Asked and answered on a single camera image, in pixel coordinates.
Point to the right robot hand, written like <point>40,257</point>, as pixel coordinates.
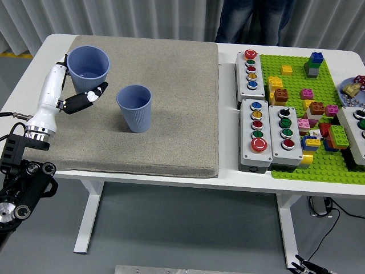
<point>309,268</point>

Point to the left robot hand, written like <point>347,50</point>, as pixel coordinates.
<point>50,91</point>

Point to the blue ribbed plastic cup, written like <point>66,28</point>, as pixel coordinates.
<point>137,120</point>
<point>88,62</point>

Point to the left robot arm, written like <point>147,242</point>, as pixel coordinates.
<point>22,182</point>

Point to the white table leg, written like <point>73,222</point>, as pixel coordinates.
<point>88,214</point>
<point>288,228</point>

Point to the power adapter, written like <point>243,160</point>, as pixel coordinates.
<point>318,207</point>

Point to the yellow round brick stack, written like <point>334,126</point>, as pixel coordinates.
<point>306,158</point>

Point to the grey box, black knob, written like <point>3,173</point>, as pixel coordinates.
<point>285,157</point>

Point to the white curtain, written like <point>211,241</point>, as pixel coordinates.
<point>142,17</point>

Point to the grey-brown fabric mat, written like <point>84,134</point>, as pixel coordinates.
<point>171,114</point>

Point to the blue and yellow brick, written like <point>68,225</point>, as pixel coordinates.
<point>309,144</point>

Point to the green brick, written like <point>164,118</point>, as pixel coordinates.
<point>338,135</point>

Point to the red brick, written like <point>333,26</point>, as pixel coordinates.
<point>324,129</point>

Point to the pink brick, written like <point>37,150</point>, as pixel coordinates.
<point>331,110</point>
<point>306,94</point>
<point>303,124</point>

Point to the grey button box, black base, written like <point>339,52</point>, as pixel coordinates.
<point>353,128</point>

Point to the grey box, large red mushroom button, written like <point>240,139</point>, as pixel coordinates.
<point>246,128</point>

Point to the brown brick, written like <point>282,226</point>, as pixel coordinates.
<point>281,95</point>
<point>317,108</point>

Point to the grey box, round red top button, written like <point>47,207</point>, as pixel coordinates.
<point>258,92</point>

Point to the brass fitting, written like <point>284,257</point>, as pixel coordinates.
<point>351,89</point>

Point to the blue plate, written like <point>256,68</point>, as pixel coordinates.
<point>344,85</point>

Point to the small yellow brick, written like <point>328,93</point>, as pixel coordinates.
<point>287,70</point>

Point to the blue green grey brick tower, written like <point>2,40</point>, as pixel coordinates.
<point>313,68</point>

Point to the person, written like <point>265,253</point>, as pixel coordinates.
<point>242,20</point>

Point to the green brick baseplate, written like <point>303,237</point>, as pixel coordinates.
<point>296,61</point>

